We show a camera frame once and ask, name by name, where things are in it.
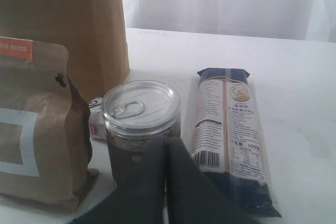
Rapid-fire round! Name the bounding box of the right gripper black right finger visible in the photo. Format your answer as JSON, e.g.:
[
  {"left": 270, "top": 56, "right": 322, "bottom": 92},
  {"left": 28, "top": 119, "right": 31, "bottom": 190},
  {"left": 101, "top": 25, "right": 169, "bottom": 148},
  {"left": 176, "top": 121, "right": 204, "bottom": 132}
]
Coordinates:
[{"left": 166, "top": 137, "right": 249, "bottom": 223}]

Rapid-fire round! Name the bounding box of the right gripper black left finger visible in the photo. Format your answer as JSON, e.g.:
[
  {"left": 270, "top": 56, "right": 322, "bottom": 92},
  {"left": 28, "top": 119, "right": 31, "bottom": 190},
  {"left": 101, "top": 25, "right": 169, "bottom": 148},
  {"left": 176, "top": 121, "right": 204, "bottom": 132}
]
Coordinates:
[{"left": 71, "top": 136, "right": 166, "bottom": 224}]

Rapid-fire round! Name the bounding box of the brown paper shopping bag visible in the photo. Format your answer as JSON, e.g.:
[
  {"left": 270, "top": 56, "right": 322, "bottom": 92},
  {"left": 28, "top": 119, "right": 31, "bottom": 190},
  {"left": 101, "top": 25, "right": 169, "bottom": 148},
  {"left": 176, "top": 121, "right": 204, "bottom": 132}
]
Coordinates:
[{"left": 1, "top": 0, "right": 129, "bottom": 101}]

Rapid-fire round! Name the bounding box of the dark blue pasta packet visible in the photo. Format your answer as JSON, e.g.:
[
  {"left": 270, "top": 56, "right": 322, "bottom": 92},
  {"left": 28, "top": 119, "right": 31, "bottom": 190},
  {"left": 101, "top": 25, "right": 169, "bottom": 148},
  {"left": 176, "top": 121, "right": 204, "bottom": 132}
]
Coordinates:
[{"left": 191, "top": 68, "right": 281, "bottom": 217}]

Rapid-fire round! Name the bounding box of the small white blue packet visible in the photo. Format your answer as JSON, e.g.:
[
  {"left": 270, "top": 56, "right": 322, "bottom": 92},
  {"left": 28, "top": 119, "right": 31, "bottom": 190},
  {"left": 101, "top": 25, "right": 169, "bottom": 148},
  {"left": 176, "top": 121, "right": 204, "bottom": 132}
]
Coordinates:
[{"left": 88, "top": 97, "right": 106, "bottom": 141}]

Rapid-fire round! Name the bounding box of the dark clear pull-tab jar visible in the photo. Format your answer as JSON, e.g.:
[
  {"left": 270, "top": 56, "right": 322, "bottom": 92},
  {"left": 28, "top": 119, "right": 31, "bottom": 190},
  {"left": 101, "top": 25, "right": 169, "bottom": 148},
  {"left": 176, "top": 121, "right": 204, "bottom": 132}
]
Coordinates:
[{"left": 101, "top": 80, "right": 181, "bottom": 186}]

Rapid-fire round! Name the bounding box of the brown kraft pouch orange label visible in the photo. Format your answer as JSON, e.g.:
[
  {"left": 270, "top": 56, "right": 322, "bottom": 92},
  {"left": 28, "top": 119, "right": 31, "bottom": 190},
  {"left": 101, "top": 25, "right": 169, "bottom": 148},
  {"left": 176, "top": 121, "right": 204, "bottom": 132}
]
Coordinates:
[{"left": 1, "top": 37, "right": 92, "bottom": 214}]

